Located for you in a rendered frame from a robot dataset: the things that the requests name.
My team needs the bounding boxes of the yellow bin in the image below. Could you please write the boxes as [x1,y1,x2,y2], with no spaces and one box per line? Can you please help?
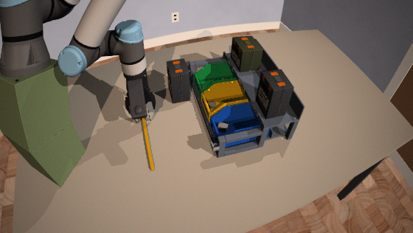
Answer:
[201,80,249,122]

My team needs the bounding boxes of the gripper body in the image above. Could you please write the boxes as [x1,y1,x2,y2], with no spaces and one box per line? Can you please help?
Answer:
[123,68,150,102]

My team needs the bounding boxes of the green open bin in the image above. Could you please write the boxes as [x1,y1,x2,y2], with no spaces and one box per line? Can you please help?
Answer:
[195,62,237,98]

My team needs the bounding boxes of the grey bin rack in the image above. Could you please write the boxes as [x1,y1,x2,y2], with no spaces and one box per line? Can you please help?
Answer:
[187,39,305,158]

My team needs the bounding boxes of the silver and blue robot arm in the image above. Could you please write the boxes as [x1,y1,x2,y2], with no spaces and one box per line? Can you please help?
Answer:
[0,0,148,119]

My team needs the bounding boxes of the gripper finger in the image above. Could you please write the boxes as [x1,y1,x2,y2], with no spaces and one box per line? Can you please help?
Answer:
[125,97,139,124]
[145,92,156,121]

